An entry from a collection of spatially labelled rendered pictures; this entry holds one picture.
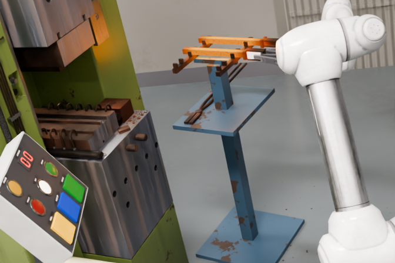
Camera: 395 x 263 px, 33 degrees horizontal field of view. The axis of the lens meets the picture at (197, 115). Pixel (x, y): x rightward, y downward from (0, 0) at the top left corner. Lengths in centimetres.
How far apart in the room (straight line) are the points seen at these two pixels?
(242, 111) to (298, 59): 96
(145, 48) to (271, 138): 140
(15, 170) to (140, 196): 81
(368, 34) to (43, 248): 108
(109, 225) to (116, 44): 76
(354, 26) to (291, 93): 268
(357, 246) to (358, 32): 60
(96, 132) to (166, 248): 67
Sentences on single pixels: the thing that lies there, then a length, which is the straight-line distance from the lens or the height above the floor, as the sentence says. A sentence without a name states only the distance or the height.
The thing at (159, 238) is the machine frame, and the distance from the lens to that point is 280.
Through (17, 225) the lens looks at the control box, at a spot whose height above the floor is 109.
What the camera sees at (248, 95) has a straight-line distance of 298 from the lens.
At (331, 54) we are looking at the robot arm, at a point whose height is 128.
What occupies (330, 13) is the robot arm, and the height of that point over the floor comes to 118.
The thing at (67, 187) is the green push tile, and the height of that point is 103.
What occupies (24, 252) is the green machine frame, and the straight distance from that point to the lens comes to 244.
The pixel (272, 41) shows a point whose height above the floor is 102.
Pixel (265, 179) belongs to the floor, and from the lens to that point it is 374.
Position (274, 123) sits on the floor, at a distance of 427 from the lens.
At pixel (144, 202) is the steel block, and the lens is 266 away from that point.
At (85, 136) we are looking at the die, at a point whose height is 98.
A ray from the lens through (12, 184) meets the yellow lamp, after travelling 188.
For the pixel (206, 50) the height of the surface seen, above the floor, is 102.
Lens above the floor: 205
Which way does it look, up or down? 27 degrees down
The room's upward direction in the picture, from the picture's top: 12 degrees counter-clockwise
